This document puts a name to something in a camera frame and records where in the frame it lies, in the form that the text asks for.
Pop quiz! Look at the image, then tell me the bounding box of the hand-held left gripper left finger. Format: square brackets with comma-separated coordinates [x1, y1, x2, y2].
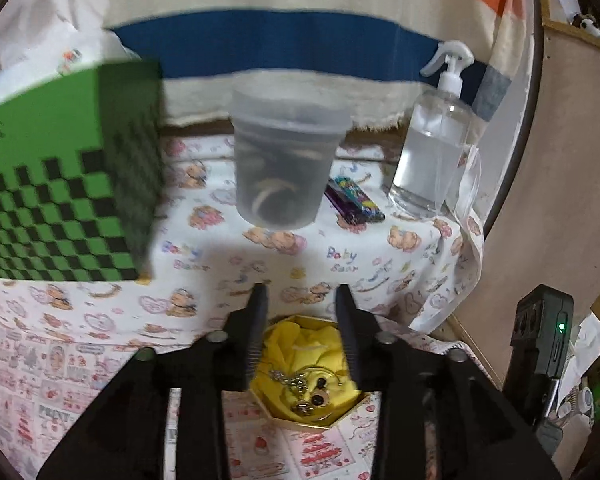
[37, 283, 270, 480]

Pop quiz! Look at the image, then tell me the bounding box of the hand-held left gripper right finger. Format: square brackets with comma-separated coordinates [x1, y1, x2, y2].
[334, 284, 562, 480]

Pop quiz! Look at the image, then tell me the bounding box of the gold box with yellow lining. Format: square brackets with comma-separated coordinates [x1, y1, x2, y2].
[250, 313, 374, 431]

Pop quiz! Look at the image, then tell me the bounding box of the black gold bead jewelry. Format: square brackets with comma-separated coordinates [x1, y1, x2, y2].
[294, 378, 334, 417]

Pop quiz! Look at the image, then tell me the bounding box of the bear printed cloth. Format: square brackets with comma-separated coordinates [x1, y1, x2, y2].
[0, 122, 485, 348]

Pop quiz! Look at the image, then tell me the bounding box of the purple patterned lighter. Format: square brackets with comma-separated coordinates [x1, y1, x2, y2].
[324, 176, 386, 225]

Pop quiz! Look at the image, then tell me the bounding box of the brown cardboard board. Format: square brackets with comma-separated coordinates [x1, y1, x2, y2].
[452, 0, 600, 392]

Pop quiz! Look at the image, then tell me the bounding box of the translucent plastic cup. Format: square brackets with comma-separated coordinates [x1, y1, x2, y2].
[229, 87, 354, 228]

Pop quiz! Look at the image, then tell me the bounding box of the clear spray bottle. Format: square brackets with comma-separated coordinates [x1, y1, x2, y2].
[388, 40, 482, 220]

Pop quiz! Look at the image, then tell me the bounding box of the strawberry printed cloth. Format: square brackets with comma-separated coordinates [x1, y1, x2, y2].
[0, 327, 481, 480]

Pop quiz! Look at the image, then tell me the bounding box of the green black checkered box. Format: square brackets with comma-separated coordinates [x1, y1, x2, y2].
[0, 57, 166, 282]

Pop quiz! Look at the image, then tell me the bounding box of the blue cream striped towel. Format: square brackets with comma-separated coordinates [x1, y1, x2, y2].
[102, 0, 531, 130]

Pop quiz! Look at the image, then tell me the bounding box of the black white dog figurine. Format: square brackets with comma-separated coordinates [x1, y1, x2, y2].
[569, 12, 600, 45]

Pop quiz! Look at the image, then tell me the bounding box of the white plastic bag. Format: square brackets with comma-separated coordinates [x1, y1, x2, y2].
[0, 0, 142, 92]

